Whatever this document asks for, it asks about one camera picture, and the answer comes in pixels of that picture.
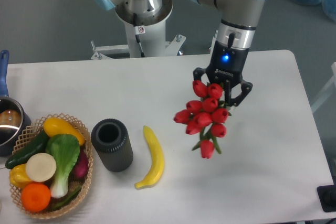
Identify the white frame at right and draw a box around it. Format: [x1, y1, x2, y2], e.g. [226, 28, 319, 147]
[310, 62, 335, 113]

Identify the yellow plastic banana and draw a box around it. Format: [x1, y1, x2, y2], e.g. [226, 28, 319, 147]
[134, 125, 165, 189]

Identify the orange fruit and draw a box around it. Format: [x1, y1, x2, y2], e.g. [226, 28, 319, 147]
[20, 183, 51, 212]

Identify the black device at edge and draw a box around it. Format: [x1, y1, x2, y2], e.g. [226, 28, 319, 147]
[317, 185, 335, 212]

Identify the dark green cucumber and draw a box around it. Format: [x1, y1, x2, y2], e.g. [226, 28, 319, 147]
[5, 130, 49, 169]

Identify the green bok choy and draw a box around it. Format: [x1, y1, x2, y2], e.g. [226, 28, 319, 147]
[46, 134, 80, 199]

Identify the blue handled saucepan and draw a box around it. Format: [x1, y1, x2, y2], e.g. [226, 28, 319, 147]
[1, 50, 31, 157]

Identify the yellow bell pepper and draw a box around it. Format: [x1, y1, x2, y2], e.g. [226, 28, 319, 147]
[9, 164, 33, 189]

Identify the black cable on pedestal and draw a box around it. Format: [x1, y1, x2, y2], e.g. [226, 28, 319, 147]
[132, 13, 145, 58]

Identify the woven wicker basket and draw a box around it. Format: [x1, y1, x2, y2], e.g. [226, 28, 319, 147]
[9, 113, 93, 219]

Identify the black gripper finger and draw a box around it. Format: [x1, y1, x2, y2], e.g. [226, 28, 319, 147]
[193, 67, 210, 84]
[224, 80, 253, 107]

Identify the yellow squash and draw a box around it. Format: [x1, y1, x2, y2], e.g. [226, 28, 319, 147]
[43, 117, 86, 146]

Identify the purple red onion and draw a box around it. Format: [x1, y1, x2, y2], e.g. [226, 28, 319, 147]
[72, 149, 89, 179]

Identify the red tulip bouquet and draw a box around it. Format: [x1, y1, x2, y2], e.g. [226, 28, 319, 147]
[173, 80, 230, 159]

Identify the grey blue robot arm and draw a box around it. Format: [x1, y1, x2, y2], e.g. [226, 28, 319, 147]
[94, 0, 265, 107]

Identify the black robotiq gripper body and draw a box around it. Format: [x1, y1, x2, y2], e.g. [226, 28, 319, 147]
[206, 41, 249, 87]

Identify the green chili pepper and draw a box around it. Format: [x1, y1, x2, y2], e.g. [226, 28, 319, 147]
[49, 187, 81, 211]

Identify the dark grey ribbed vase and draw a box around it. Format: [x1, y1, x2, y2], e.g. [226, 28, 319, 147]
[91, 119, 133, 172]

